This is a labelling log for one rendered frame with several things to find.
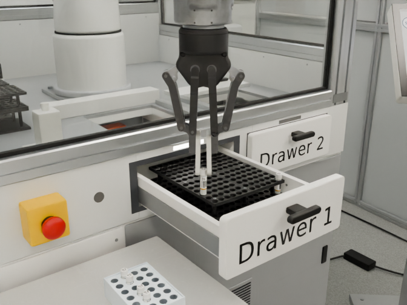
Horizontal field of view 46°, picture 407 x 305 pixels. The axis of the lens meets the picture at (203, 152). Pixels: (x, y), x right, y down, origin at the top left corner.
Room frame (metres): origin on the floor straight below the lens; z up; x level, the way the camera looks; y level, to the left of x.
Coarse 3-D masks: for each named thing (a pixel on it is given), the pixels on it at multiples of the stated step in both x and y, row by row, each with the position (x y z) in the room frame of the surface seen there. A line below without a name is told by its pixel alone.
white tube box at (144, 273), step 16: (128, 272) 0.71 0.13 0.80; (144, 272) 0.71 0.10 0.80; (112, 288) 0.66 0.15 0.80; (128, 288) 0.67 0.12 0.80; (160, 288) 0.67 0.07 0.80; (112, 304) 0.67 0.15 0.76; (128, 304) 0.62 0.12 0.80; (144, 304) 0.62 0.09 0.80; (160, 304) 0.62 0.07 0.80; (176, 304) 0.63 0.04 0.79
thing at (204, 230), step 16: (160, 160) 1.00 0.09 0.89; (240, 160) 1.01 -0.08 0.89; (144, 176) 0.97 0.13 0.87; (288, 176) 0.90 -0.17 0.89; (144, 192) 0.88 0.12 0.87; (160, 192) 0.83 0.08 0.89; (160, 208) 0.83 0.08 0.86; (176, 208) 0.79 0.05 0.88; (192, 208) 0.76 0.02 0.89; (176, 224) 0.79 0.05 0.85; (192, 224) 0.75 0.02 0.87; (208, 224) 0.72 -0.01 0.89; (208, 240) 0.71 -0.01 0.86
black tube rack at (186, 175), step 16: (176, 160) 0.98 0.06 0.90; (192, 160) 0.98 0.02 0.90; (224, 160) 0.98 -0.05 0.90; (160, 176) 0.93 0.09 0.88; (176, 176) 0.89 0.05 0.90; (192, 176) 0.89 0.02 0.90; (208, 176) 0.89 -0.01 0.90; (224, 176) 0.89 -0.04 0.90; (240, 176) 0.89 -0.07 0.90; (256, 176) 0.89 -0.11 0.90; (272, 176) 0.89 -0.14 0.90; (176, 192) 0.87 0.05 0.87; (192, 192) 0.82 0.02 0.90; (208, 192) 0.82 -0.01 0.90; (224, 192) 0.82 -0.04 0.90; (256, 192) 0.87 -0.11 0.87; (272, 192) 0.87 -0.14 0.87; (208, 208) 0.80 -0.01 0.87; (224, 208) 0.80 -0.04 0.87; (240, 208) 0.80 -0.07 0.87
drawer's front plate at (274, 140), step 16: (272, 128) 1.12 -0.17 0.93; (288, 128) 1.14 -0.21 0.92; (304, 128) 1.17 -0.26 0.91; (320, 128) 1.21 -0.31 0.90; (256, 144) 1.07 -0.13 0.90; (272, 144) 1.11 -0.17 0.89; (288, 144) 1.14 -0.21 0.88; (304, 144) 1.18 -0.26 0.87; (256, 160) 1.07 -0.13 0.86; (288, 160) 1.14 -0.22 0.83; (304, 160) 1.18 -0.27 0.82
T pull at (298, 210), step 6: (294, 204) 0.74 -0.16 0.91; (288, 210) 0.73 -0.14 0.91; (294, 210) 0.72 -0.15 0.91; (300, 210) 0.72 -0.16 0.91; (306, 210) 0.72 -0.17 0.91; (312, 210) 0.72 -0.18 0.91; (318, 210) 0.73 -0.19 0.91; (288, 216) 0.70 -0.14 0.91; (294, 216) 0.70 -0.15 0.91; (300, 216) 0.70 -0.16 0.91; (306, 216) 0.71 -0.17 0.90; (288, 222) 0.69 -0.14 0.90; (294, 222) 0.69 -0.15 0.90
